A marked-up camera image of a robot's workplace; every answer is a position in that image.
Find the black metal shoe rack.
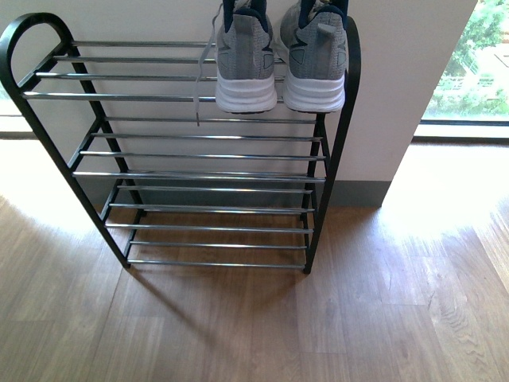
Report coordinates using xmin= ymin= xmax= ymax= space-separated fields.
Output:
xmin=1 ymin=13 xmax=361 ymax=273

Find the grey sneaker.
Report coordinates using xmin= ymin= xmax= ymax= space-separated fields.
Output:
xmin=192 ymin=1 xmax=278 ymax=121
xmin=275 ymin=1 xmax=348 ymax=113

